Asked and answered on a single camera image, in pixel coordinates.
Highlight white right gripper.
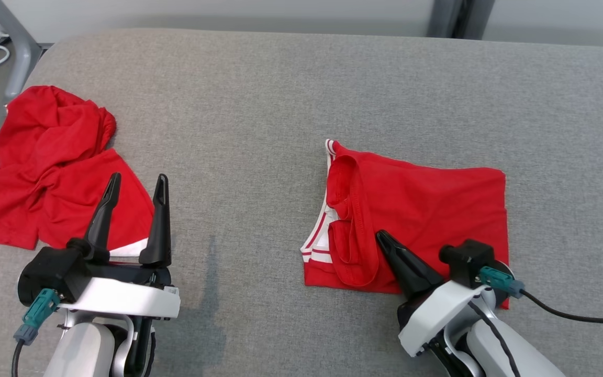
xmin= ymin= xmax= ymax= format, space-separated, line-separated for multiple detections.
xmin=375 ymin=230 xmax=491 ymax=358

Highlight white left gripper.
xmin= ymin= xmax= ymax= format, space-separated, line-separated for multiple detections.
xmin=60 ymin=172 xmax=181 ymax=320

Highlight red polo shirt white sleeves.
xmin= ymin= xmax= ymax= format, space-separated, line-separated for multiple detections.
xmin=300 ymin=138 xmax=512 ymax=310

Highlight red shirt white hem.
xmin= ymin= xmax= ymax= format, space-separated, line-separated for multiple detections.
xmin=0 ymin=85 xmax=156 ymax=258

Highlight grey partition screen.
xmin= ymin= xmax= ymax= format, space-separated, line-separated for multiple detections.
xmin=482 ymin=0 xmax=603 ymax=48

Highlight teal right camera connector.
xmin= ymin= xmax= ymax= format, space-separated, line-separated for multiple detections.
xmin=478 ymin=265 xmax=526 ymax=300

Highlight teal camera connector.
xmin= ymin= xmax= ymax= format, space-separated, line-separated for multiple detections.
xmin=478 ymin=265 xmax=526 ymax=300
xmin=13 ymin=289 xmax=62 ymax=346

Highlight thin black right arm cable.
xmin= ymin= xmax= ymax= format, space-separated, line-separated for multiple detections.
xmin=466 ymin=301 xmax=523 ymax=377

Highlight teal left camera connector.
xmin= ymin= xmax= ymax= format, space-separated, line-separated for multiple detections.
xmin=13 ymin=289 xmax=62 ymax=346

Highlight black left camera cable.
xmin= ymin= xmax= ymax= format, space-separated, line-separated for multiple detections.
xmin=10 ymin=339 xmax=26 ymax=377

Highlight black camera cable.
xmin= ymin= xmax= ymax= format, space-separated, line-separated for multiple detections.
xmin=10 ymin=339 xmax=26 ymax=377
xmin=520 ymin=290 xmax=603 ymax=327

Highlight black right camera cable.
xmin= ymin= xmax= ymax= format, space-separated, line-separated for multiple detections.
xmin=520 ymin=290 xmax=603 ymax=327

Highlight dark grey partition post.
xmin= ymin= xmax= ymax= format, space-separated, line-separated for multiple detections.
xmin=426 ymin=0 xmax=496 ymax=40

